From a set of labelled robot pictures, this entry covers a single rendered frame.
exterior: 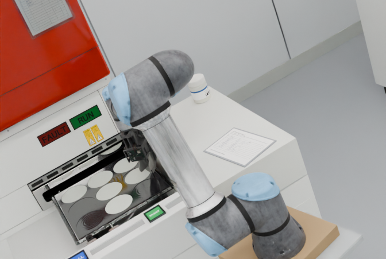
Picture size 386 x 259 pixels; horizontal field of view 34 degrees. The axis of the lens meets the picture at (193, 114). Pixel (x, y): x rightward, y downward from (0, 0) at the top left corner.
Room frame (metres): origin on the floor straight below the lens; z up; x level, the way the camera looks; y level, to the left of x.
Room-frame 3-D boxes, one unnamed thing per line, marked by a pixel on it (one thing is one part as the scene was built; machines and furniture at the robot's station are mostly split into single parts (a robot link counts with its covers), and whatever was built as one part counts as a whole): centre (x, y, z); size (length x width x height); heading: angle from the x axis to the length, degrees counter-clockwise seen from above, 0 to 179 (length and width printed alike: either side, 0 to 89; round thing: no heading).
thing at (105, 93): (1.90, 0.21, 1.21); 0.09 x 0.08 x 0.11; 16
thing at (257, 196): (1.37, -0.07, 1.01); 0.13 x 0.12 x 0.14; 106
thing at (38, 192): (2.11, 0.45, 0.89); 0.44 x 0.02 x 0.10; 106
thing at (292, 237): (1.37, -0.09, 0.90); 0.15 x 0.15 x 0.10
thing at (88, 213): (1.91, 0.38, 0.90); 0.34 x 0.34 x 0.01; 16
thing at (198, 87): (2.18, -0.06, 1.01); 0.07 x 0.07 x 0.10
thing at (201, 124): (1.92, -0.02, 0.89); 0.62 x 0.35 x 0.14; 16
